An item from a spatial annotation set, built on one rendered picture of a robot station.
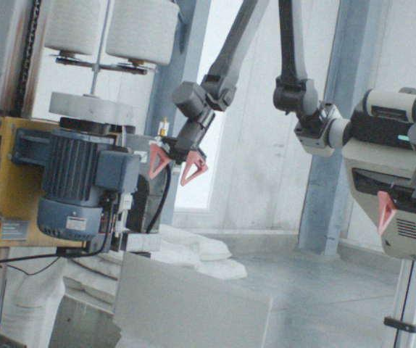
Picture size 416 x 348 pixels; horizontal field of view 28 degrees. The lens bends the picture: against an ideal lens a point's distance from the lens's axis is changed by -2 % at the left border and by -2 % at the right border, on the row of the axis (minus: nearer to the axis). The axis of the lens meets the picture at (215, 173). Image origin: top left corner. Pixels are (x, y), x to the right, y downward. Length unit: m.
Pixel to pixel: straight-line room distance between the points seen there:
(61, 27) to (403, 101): 0.90
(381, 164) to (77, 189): 0.82
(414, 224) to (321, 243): 8.59
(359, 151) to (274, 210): 8.07
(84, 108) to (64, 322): 1.22
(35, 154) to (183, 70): 6.09
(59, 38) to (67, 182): 0.46
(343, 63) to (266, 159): 1.79
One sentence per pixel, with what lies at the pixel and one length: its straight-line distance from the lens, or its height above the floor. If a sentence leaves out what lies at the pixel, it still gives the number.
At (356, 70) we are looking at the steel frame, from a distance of 10.75.
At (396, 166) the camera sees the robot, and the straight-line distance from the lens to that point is 2.27.
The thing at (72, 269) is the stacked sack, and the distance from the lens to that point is 5.37.
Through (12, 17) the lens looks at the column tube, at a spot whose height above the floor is 1.58.
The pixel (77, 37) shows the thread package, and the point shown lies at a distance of 2.26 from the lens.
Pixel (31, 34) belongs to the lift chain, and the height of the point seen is 1.54.
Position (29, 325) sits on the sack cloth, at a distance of 2.59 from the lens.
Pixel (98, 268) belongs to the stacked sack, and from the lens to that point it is 5.25.
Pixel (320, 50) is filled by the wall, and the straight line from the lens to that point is 10.75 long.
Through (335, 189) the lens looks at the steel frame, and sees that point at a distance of 10.84.
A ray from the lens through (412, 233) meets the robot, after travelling 2.40.
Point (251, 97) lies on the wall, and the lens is 9.62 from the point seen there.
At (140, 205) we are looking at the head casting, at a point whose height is 1.14.
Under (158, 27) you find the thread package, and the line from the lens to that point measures 2.07.
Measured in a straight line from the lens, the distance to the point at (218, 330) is 2.13.
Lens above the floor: 1.41
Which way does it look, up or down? 3 degrees down
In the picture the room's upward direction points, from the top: 10 degrees clockwise
